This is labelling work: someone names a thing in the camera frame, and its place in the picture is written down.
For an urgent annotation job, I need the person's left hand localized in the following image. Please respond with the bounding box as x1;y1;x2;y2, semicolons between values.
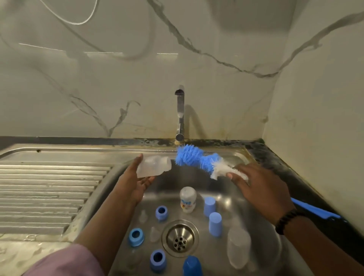
115;154;157;207

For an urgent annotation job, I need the person's right hand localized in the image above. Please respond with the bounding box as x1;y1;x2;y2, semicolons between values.
226;162;297;226

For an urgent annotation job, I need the translucent bottle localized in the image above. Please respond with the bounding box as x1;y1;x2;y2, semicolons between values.
226;226;252;270
135;155;173;179

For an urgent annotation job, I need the blue cylindrical bottle cap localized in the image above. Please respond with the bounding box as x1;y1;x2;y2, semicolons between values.
208;212;224;238
203;196;217;218

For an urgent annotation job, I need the cartoon print baby bottle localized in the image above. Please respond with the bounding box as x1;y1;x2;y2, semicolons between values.
179;186;198;214

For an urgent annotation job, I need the blue and white bottle brush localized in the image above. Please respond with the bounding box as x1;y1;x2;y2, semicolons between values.
174;144;342;221

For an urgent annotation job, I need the translucent bottle front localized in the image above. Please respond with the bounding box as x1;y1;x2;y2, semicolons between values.
226;226;252;270

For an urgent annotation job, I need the dark blue dome cap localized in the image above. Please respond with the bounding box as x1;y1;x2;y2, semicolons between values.
182;255;204;276

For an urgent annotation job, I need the person's right forearm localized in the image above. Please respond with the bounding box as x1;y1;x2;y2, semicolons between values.
278;213;364;276

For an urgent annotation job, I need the person's left forearm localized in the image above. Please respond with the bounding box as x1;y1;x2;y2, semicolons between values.
74;190;140;276

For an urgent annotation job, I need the metal sink drain strainer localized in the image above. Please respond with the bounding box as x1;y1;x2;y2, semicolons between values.
162;220;200;258

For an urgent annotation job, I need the chrome sink faucet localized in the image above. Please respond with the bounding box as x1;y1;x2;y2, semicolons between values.
174;85;187;143

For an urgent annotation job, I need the stainless steel sink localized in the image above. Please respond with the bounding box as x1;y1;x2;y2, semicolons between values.
0;142;342;276

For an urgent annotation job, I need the pink shirt sleeve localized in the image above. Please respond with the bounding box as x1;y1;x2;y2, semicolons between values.
23;245;106;276

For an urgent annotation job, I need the black bead bracelet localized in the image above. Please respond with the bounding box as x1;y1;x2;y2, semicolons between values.
275;207;308;235

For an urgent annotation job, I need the white cable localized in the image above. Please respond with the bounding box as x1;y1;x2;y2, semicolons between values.
37;0;100;26

